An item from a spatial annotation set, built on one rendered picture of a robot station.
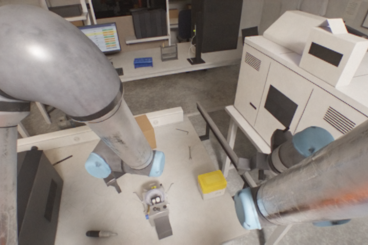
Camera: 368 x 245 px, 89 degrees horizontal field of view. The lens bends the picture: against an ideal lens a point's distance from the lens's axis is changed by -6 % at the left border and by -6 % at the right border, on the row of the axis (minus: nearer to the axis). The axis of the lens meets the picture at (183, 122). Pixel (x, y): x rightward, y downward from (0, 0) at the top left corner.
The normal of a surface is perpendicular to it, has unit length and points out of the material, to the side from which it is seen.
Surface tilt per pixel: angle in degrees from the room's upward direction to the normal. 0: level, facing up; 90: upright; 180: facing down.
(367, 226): 0
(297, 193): 92
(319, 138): 24
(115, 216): 0
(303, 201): 96
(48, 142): 90
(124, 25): 90
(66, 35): 51
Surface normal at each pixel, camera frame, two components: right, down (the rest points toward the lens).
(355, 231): -0.02, -0.77
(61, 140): 0.30, 0.60
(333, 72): -0.95, 0.21
